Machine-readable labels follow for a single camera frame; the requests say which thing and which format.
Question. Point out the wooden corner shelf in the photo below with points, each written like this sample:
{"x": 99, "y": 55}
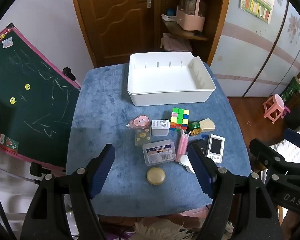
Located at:
{"x": 215, "y": 17}

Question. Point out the pale sliding wardrobe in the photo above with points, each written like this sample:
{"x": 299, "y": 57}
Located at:
{"x": 260, "y": 55}

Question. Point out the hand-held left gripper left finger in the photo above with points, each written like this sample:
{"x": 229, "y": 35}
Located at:
{"x": 102, "y": 172}

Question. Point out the white charger plug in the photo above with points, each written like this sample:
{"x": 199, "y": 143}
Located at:
{"x": 160, "y": 128}

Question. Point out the pink correction tape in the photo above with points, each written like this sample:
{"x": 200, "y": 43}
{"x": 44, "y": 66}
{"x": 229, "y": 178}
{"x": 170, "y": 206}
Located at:
{"x": 140, "y": 121}

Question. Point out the purple plastic toy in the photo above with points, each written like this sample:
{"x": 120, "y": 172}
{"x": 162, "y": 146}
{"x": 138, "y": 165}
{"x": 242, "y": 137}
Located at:
{"x": 286, "y": 111}

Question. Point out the pink plastic stool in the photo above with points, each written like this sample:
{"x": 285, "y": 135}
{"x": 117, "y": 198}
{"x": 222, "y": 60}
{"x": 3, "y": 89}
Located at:
{"x": 273, "y": 105}

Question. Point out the green gold pencil sharpener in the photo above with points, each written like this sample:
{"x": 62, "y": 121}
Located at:
{"x": 195, "y": 127}

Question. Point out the clear labelled plastic box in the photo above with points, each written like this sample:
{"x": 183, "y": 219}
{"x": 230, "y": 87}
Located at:
{"x": 159, "y": 153}

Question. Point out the yellow round magnet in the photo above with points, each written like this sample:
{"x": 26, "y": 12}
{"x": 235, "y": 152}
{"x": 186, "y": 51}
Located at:
{"x": 27, "y": 87}
{"x": 13, "y": 100}

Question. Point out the beige plastic piece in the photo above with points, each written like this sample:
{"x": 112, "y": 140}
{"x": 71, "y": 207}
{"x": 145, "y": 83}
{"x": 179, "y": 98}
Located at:
{"x": 208, "y": 125}

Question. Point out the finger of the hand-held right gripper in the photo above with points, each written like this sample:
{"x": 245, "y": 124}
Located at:
{"x": 297, "y": 137}
{"x": 262, "y": 150}

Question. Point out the black small case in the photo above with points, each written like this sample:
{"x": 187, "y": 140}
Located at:
{"x": 202, "y": 145}

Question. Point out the white crumpled packet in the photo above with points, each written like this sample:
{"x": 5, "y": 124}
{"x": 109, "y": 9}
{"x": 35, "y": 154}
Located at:
{"x": 168, "y": 18}

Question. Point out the folded pink cloth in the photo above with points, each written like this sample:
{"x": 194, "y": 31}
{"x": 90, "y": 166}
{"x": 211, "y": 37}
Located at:
{"x": 175, "y": 43}

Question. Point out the black easel knob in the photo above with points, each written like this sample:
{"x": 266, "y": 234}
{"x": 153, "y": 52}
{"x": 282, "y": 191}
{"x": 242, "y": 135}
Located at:
{"x": 68, "y": 73}

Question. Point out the colourful puzzle cube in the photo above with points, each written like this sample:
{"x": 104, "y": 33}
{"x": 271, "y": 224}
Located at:
{"x": 179, "y": 120}

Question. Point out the clear sticker packet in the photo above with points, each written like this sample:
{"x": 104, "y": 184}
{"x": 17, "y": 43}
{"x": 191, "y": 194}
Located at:
{"x": 142, "y": 137}

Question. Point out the white chalkboard sticker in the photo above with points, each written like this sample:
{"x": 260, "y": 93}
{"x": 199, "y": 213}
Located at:
{"x": 7, "y": 42}

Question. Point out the green printed bag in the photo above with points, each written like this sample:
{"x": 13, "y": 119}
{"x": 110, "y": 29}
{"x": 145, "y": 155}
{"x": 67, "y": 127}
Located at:
{"x": 291, "y": 90}

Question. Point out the white plastic storage bin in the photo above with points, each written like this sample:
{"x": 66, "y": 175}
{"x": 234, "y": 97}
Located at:
{"x": 165, "y": 80}

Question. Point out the cream shaggy rug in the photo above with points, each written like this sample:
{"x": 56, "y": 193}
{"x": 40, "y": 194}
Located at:
{"x": 165, "y": 230}

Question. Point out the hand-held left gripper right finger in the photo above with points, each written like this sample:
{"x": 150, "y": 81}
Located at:
{"x": 200, "y": 172}

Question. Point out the wall poster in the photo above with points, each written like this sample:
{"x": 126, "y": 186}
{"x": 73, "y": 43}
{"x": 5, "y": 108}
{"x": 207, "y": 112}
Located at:
{"x": 257, "y": 0}

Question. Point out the green chalkboard pink frame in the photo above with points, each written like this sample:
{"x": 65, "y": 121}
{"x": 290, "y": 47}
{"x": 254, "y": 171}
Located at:
{"x": 35, "y": 105}

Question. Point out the red green card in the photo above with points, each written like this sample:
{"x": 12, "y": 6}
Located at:
{"x": 11, "y": 145}

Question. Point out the white handheld game console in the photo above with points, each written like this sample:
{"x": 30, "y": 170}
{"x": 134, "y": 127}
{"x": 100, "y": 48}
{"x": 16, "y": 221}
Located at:
{"x": 215, "y": 148}

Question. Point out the brown wooden door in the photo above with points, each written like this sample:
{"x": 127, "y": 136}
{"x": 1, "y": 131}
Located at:
{"x": 115, "y": 22}

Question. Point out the gold round compact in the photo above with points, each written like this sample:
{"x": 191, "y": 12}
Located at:
{"x": 156, "y": 176}

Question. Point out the blue fuzzy mat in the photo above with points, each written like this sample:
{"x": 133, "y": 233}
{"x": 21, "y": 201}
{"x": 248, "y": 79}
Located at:
{"x": 110, "y": 110}

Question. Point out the small blue container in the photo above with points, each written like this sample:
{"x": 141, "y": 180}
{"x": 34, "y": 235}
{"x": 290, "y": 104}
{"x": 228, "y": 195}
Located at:
{"x": 170, "y": 12}

